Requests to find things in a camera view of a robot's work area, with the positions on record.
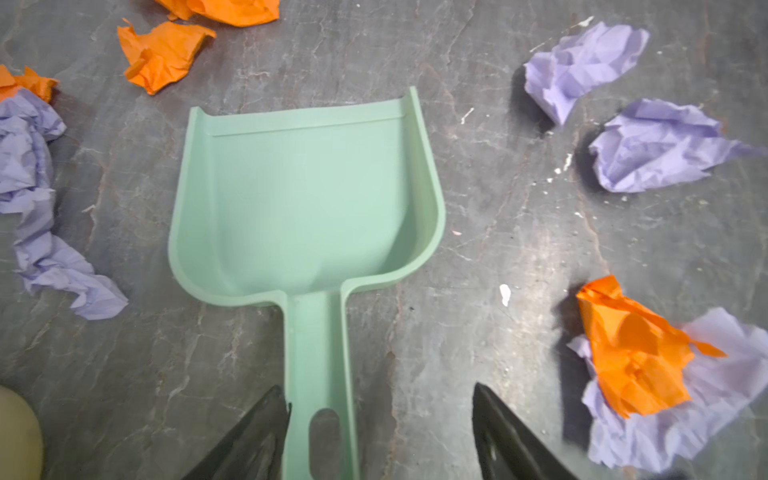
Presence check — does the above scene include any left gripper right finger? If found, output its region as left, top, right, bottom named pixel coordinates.
left=472, top=382, right=577, bottom=480

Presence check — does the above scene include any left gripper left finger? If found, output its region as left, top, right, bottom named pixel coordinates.
left=182, top=385, right=291, bottom=480

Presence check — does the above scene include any green plastic dustpan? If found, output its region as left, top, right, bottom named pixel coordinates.
left=168, top=88, right=446, bottom=479

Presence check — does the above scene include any orange paper scrap front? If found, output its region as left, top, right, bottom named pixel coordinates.
left=577, top=275, right=727, bottom=419

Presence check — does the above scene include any purple paper under orange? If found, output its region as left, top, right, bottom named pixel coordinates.
left=568, top=307, right=767, bottom=473

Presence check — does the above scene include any beige plastic trash bin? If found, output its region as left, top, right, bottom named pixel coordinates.
left=1, top=387, right=44, bottom=480

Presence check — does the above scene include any purple paper scrap front centre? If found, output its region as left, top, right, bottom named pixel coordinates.
left=589, top=99, right=767, bottom=193

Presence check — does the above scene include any long purple paper scrap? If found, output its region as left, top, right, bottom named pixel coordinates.
left=1, top=88, right=128, bottom=320

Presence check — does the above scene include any orange paper scrap cluster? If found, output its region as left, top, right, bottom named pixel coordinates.
left=117, top=0, right=280, bottom=95

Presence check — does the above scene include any small orange paper scrap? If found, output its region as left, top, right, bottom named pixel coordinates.
left=0, top=65, right=58, bottom=103

